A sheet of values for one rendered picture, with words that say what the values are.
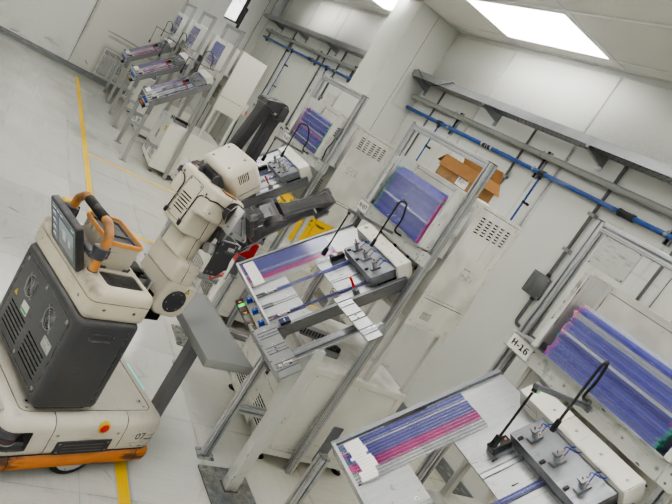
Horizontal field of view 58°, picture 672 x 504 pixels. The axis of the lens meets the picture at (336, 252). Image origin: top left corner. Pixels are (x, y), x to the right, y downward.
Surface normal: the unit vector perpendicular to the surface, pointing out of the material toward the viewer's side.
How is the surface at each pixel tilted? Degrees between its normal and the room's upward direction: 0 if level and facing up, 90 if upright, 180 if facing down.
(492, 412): 44
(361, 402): 90
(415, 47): 90
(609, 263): 90
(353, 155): 90
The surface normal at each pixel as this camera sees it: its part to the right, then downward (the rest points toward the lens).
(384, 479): -0.16, -0.84
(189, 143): 0.37, 0.43
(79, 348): 0.61, 0.52
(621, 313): -0.77, -0.36
